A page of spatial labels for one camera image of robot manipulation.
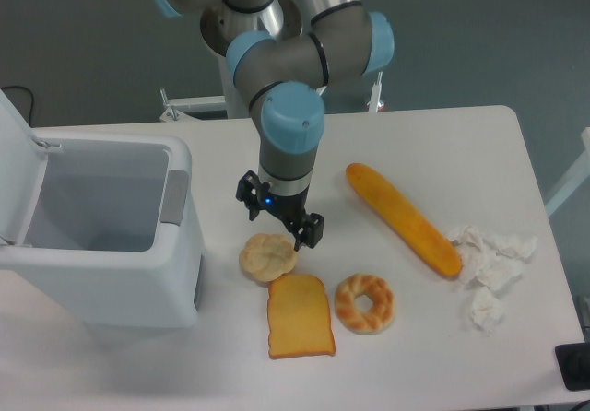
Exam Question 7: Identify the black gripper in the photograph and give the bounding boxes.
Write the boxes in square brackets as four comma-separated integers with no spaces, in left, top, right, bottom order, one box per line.
[236,170,324,252]

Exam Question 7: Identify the round pale bread bun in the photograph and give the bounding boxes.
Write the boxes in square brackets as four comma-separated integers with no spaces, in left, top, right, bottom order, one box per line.
[239,233,298,282]

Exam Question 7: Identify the orange toast slice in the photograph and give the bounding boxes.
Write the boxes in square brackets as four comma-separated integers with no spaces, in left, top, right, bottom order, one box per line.
[266,275,336,359]

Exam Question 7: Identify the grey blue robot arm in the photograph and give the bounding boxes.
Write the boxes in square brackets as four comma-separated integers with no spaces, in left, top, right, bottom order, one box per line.
[156,0,395,248]

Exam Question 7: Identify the long orange baguette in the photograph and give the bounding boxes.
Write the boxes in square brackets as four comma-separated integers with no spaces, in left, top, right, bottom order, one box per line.
[346,163,463,278]

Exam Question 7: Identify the white open trash bin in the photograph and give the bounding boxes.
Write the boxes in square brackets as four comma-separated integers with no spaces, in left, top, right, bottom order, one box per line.
[1,98,205,328]

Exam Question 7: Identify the crumpled white tissue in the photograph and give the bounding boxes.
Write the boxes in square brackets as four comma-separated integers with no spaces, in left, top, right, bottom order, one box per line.
[446,225,538,335]

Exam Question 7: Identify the black device at table edge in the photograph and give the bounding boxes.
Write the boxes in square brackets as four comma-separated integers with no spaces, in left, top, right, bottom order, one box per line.
[554,342,590,391]

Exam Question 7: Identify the braided ring bread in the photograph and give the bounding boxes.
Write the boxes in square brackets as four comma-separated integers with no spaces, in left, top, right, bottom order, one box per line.
[335,273,396,335]

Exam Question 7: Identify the white clamp post with red base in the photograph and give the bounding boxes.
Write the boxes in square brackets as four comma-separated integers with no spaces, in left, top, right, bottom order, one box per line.
[366,71,384,112]

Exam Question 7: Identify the black cable on floor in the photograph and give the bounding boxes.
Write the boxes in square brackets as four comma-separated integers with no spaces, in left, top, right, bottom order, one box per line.
[0,84,36,123]

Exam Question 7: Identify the white metal frame right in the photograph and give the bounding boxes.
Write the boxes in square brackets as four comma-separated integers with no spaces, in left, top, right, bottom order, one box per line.
[545,127,589,217]

